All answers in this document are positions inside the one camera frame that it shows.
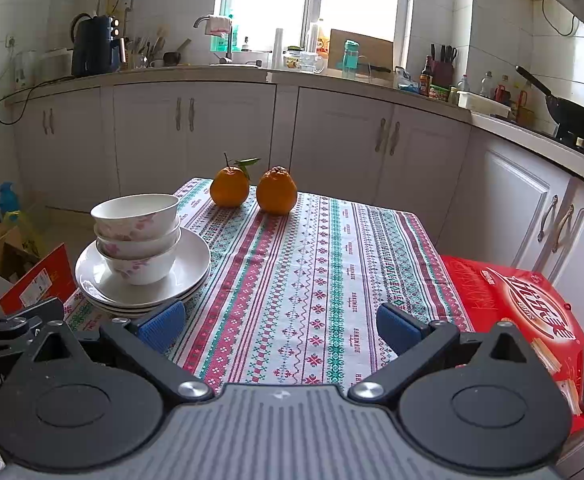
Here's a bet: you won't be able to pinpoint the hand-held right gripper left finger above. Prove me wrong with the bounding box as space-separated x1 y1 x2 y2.
19 300 216 402

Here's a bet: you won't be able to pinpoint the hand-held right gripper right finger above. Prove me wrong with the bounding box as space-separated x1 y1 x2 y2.
348 302 549 402

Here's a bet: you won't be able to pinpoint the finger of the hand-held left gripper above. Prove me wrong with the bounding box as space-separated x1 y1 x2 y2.
0 299 65 358

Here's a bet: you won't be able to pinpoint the white plate with fruit print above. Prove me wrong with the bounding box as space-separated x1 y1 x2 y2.
79 280 207 311
88 292 195 319
75 227 211 306

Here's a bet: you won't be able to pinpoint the white bowl with pink flowers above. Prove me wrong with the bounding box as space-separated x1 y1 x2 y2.
90 193 180 241
94 225 181 261
96 242 180 286

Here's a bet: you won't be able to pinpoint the brown cardboard box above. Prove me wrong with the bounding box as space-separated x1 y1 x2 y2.
0 226 41 322

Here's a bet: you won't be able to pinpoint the red cardboard box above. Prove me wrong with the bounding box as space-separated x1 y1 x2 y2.
0 243 78 319

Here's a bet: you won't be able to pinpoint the patterned red green tablecloth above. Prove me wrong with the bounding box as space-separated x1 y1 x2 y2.
64 177 475 397

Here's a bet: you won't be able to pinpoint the yellow green bag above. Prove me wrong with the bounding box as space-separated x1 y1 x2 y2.
0 209 48 257

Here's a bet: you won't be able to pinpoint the blue thermos bottle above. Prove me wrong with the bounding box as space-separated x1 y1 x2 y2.
0 182 20 224

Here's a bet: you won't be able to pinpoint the orange with leafy stem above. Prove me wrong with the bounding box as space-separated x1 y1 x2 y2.
209 152 261 209

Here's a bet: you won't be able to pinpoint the orange without leaves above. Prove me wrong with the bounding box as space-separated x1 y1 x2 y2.
256 165 299 216

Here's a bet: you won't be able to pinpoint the white kitchen cabinets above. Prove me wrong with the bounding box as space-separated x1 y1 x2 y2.
6 67 584 321

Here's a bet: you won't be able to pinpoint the white plastic tray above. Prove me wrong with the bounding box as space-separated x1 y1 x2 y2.
457 90 512 119

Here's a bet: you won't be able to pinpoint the blue plastic bag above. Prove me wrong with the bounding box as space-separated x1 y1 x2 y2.
393 65 421 94

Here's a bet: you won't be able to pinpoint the dark soy sauce bottle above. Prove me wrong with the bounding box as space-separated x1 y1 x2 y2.
419 56 434 97

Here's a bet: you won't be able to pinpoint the white plastic jug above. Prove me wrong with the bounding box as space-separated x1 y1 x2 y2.
14 50 38 89

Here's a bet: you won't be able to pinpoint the knife block with knives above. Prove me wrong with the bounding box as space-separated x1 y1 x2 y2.
429 44 458 89

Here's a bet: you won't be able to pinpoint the small black pot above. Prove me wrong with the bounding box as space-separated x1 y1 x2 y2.
163 38 193 66

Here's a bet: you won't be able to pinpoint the black wok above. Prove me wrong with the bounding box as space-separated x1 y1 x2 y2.
515 65 584 144

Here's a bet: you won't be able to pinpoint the utensil holder with utensils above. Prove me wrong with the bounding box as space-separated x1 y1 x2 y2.
123 26 169 69

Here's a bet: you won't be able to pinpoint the teal water bottle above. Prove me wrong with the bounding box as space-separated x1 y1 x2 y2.
341 39 361 72

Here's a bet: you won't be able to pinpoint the glass pitcher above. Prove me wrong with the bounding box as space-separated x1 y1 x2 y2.
302 52 329 74

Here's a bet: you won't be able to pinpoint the wooden cutting board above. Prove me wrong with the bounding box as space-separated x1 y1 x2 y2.
328 29 394 72

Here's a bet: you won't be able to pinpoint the dark blue electric kettle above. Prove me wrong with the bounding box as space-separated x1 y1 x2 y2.
70 12 122 79

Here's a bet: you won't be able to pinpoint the chrome faucet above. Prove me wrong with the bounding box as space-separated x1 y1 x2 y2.
193 15 235 64

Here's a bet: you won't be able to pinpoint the green dish soap bottle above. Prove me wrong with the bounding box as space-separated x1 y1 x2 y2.
211 9 237 54

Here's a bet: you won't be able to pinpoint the cooking oil bottle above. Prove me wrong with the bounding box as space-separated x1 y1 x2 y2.
309 18 331 54

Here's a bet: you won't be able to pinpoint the kitchen window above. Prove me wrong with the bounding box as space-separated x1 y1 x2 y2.
217 0 416 68

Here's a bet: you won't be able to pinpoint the black power cable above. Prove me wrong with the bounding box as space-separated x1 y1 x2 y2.
0 76 75 126

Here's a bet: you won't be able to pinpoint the black hanging cable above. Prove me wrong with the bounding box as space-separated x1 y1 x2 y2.
541 0 581 37

